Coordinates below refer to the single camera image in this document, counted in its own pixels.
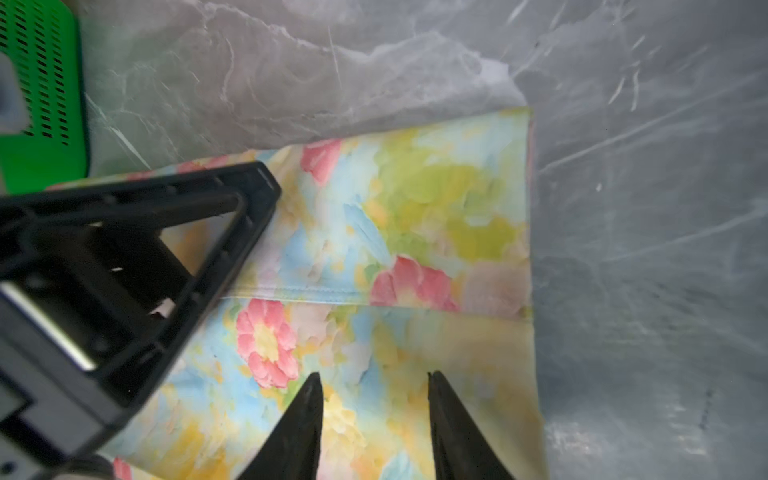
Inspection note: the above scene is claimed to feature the green plastic basket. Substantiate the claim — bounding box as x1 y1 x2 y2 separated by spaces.
1 0 89 195

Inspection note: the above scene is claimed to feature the floral pastel skirt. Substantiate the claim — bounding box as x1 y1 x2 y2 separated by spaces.
47 107 550 480

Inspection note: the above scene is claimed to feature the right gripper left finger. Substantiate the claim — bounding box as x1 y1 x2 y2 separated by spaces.
237 372 324 480

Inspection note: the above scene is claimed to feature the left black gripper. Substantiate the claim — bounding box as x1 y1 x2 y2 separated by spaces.
1 162 281 479

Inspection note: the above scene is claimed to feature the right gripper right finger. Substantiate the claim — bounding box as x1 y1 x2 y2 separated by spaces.
428 371 515 480

